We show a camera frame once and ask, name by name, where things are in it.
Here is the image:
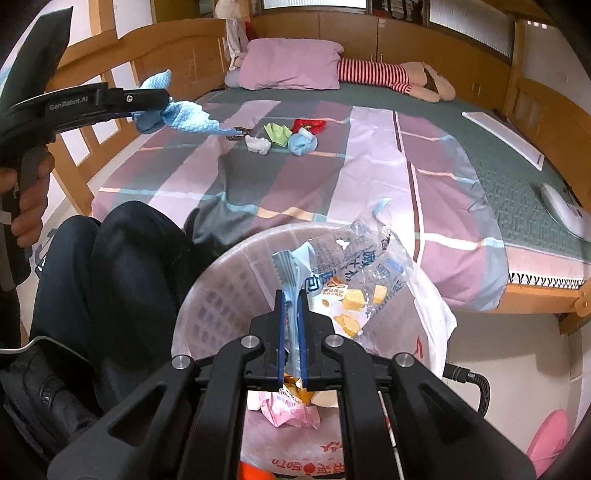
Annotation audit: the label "striped pink grey blanket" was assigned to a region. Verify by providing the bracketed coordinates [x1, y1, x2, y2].
[90, 104, 509, 310]

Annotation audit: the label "white flat board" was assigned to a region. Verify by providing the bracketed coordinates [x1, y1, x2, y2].
[462, 111, 546, 171]

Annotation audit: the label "white printed bin liner bag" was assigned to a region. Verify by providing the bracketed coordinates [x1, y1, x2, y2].
[171, 222, 458, 480]

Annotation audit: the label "yellow crumpled wrapper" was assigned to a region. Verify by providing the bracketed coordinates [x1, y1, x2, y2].
[281, 374, 339, 408]

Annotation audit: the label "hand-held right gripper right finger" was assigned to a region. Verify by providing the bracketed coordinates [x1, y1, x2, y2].
[297, 291, 527, 480]

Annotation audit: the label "green sock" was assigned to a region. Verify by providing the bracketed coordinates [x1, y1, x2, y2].
[263, 122, 294, 146]

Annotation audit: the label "white cable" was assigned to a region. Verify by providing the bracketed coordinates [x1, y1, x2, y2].
[0, 336, 54, 356]

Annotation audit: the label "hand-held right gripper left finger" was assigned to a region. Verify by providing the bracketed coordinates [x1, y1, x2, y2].
[48, 291, 285, 480]

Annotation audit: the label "person's left hand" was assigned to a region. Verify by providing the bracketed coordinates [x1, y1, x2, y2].
[10, 150, 55, 250]

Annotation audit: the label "green bed sheet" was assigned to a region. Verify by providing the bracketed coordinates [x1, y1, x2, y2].
[194, 83, 591, 278]

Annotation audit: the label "person's dark trousers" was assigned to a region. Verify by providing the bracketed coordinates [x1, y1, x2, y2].
[28, 200, 222, 416]

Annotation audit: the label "pink plastic trash bin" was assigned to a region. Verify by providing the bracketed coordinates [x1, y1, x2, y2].
[171, 222, 439, 480]

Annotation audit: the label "orange item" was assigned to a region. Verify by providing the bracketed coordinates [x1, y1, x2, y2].
[242, 462, 278, 480]

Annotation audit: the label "red sock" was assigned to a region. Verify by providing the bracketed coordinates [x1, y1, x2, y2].
[293, 119, 327, 136]

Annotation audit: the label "clear printed bread bag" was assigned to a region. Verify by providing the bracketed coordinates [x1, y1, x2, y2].
[271, 198, 419, 365]

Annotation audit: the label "pink pillow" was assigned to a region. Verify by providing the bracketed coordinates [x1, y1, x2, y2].
[238, 38, 345, 90]

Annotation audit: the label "black cable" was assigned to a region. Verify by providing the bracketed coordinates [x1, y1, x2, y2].
[442, 364, 491, 418]

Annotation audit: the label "frosted glass window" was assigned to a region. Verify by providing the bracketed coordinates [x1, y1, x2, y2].
[429, 0, 514, 57]
[261, 0, 370, 10]

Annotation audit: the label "black bag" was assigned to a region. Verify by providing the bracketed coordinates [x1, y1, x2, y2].
[0, 344, 100, 462]

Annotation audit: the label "striped plush doll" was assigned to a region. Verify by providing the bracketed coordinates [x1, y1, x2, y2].
[337, 58, 457, 103]

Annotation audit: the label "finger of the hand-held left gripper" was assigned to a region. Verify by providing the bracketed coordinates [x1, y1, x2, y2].
[104, 87, 171, 117]

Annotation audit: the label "white handheld device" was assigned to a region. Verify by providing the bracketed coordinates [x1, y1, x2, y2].
[540, 183, 591, 241]

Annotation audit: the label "pink stool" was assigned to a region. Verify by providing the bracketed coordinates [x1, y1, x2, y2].
[526, 410, 570, 478]

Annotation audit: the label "pink wrapper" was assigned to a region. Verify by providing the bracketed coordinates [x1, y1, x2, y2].
[260, 391, 322, 429]

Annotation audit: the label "wooden bed frame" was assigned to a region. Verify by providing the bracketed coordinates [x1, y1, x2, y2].
[46, 18, 591, 335]

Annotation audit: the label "cluttered shelf niche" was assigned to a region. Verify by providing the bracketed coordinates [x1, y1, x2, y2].
[372, 0, 428, 21]

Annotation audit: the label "blue textured cloth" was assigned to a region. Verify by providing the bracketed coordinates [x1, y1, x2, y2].
[133, 69, 243, 137]

